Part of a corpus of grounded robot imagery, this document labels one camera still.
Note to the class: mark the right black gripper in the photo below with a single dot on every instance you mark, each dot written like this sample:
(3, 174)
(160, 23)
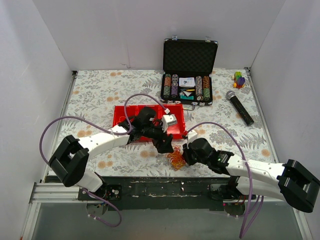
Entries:
(187, 155)

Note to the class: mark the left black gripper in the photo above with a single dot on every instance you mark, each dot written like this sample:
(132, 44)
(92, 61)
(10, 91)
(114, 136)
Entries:
(161, 139)

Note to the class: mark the red plastic compartment bin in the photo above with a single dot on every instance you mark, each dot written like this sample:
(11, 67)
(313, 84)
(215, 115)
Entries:
(177, 130)

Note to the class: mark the orange rubber band tangle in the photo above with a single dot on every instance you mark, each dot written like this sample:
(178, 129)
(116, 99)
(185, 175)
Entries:
(176, 158)

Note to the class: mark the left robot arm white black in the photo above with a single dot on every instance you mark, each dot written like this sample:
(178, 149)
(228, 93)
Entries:
(69, 161)

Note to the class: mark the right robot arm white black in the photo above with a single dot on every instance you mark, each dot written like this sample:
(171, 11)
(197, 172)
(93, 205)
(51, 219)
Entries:
(290, 182)

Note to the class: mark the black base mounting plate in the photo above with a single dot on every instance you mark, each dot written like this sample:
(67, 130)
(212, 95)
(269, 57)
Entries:
(160, 193)

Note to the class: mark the white playing card box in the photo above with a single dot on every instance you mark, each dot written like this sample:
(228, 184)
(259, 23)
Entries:
(187, 82)

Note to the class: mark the black handheld microphone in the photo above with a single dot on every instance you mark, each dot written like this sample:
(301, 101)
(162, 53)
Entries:
(231, 96)

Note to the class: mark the colourful toy block train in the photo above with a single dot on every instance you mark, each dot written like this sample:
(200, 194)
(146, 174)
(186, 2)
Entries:
(238, 80)

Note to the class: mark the black poker chip case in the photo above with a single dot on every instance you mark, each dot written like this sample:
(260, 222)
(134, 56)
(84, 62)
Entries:
(185, 58)

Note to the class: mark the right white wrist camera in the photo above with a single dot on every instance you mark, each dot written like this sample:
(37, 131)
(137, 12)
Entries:
(190, 136)

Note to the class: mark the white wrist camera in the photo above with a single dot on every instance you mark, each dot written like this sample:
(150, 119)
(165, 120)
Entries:
(168, 120)
(190, 136)

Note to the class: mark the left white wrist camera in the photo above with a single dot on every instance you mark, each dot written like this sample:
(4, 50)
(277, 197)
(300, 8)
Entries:
(168, 120)

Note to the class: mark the aluminium frame rail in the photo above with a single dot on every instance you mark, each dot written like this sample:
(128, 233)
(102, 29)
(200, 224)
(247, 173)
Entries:
(53, 193)

